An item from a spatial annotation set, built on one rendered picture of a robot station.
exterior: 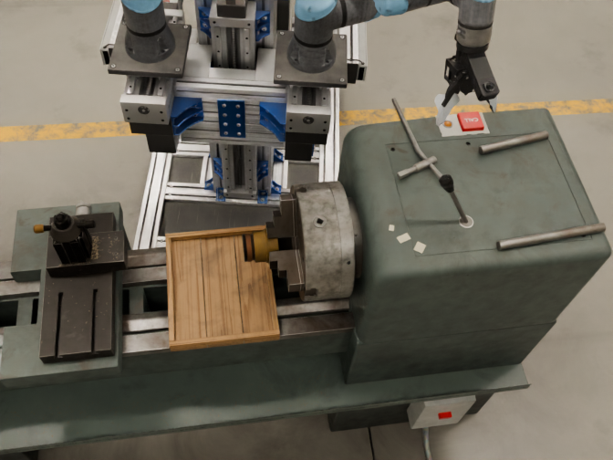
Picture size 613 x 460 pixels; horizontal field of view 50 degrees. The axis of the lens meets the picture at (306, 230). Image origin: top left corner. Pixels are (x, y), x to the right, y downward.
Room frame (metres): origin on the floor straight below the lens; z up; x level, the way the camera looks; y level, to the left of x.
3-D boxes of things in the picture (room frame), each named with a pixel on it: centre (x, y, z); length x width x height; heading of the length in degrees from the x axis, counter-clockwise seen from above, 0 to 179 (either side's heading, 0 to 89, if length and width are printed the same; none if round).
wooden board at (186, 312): (0.89, 0.23, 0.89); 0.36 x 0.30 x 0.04; 13
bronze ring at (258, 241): (0.91, 0.12, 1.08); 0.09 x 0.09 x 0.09; 13
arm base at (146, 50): (1.54, 0.53, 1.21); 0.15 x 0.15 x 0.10
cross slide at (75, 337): (0.82, 0.60, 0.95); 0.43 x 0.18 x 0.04; 13
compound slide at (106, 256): (0.88, 0.59, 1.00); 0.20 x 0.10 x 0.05; 103
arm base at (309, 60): (1.56, 0.04, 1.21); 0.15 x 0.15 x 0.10
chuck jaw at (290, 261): (0.84, 0.03, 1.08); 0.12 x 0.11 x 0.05; 13
